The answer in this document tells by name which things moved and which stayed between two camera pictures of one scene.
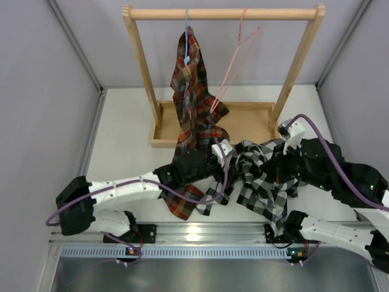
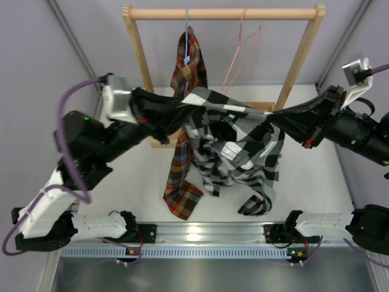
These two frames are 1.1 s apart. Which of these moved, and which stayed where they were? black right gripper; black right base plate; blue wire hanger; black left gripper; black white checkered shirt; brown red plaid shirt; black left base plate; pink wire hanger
Moved: black right gripper; black left gripper; black white checkered shirt
Stayed: blue wire hanger; black right base plate; black left base plate; pink wire hanger; brown red plaid shirt
